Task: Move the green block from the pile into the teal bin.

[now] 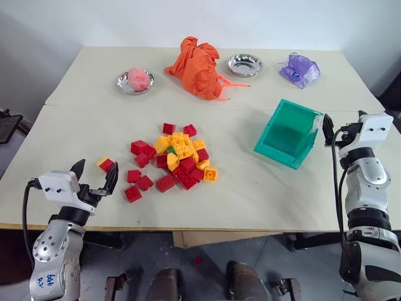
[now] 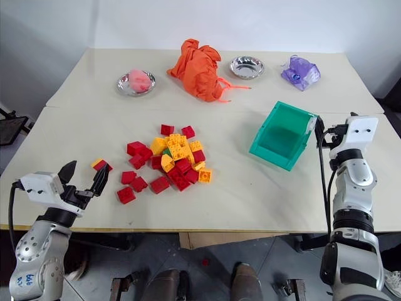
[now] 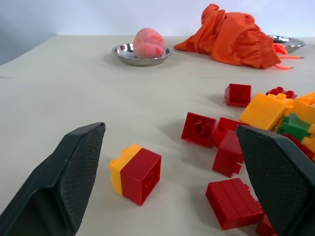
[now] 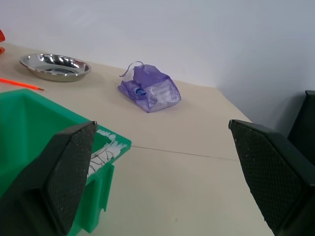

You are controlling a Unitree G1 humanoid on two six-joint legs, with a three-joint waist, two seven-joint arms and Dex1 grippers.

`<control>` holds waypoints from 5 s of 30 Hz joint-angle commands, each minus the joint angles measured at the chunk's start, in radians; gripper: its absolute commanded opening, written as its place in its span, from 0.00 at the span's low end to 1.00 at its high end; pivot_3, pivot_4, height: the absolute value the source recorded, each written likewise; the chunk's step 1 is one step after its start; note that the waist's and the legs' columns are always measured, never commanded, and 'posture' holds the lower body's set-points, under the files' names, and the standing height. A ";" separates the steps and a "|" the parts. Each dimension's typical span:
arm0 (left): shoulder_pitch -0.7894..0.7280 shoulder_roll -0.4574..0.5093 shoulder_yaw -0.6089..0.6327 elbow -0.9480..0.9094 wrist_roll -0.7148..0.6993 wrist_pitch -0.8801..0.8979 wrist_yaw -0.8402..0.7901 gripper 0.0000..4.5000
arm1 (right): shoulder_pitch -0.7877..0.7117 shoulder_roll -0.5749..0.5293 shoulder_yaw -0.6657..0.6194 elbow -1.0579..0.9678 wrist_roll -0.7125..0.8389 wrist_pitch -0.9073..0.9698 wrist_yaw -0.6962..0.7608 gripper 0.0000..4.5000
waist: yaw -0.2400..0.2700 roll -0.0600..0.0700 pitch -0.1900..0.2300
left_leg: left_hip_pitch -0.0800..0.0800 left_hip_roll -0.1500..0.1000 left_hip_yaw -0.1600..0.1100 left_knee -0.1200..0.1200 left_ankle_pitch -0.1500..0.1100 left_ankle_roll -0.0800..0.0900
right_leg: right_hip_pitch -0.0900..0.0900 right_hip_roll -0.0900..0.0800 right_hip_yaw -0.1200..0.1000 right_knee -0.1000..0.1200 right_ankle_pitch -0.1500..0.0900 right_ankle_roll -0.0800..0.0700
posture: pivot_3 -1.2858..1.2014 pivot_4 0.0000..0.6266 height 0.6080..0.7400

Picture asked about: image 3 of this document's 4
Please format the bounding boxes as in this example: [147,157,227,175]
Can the orange drawstring shorts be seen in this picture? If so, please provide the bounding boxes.
[173,3,305,71]

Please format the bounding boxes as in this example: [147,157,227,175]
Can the red and yellow brick stack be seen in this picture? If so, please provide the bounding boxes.
[109,144,162,207]

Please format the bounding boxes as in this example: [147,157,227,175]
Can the red building block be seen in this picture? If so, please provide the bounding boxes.
[265,86,298,100]
[213,117,249,148]
[212,129,245,178]
[181,112,217,148]
[224,83,252,108]
[282,133,315,163]
[205,177,265,231]
[255,214,278,236]

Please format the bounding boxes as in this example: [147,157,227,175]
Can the small steel dish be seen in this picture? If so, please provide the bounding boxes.
[111,42,172,67]

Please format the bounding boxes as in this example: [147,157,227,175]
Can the yellow building block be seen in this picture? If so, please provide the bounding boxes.
[300,122,315,162]
[284,91,315,123]
[239,92,294,132]

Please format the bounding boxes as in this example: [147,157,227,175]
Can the pink peach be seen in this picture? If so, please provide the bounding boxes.
[133,28,166,59]

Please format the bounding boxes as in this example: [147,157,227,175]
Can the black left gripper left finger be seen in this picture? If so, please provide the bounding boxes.
[0,122,106,236]

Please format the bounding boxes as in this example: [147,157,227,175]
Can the steel plate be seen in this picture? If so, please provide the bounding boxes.
[266,34,306,54]

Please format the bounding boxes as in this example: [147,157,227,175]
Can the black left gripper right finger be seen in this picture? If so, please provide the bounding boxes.
[235,124,315,236]

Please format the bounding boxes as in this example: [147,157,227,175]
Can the green building block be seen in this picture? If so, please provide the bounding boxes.
[276,112,311,143]

